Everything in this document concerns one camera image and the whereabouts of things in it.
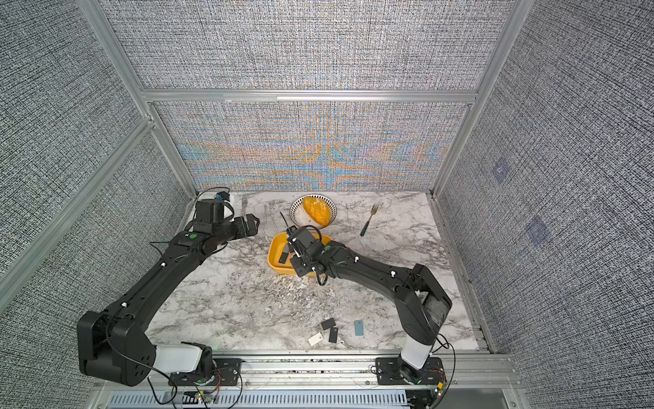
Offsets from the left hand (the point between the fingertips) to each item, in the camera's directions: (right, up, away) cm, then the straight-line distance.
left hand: (251, 219), depth 83 cm
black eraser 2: (+25, -34, -1) cm, 42 cm away
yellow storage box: (+5, -10, +14) cm, 18 cm away
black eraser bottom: (+27, -36, -3) cm, 45 cm away
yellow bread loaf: (+21, +4, +23) cm, 31 cm away
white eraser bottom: (+21, -38, -3) cm, 43 cm away
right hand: (+16, -11, +1) cm, 19 cm away
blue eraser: (+35, -35, -2) cm, 49 cm away
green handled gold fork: (+45, +3, +30) cm, 55 cm away
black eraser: (+8, -15, +14) cm, 22 cm away
